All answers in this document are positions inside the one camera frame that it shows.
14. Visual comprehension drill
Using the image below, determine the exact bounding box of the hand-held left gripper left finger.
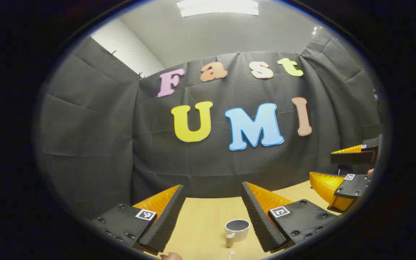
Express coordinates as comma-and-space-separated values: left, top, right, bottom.
87, 184, 187, 253

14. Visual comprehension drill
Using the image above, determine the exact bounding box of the white cup with wooden handle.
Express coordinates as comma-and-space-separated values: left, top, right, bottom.
225, 219, 251, 248

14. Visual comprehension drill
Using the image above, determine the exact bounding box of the light wooden desktop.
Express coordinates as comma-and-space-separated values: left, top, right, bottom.
147, 181, 343, 260

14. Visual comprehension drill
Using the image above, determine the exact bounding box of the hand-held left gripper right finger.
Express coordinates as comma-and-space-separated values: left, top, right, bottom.
240, 181, 339, 253

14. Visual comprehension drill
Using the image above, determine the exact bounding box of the black backdrop cloth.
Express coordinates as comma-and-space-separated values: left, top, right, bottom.
36, 27, 385, 221

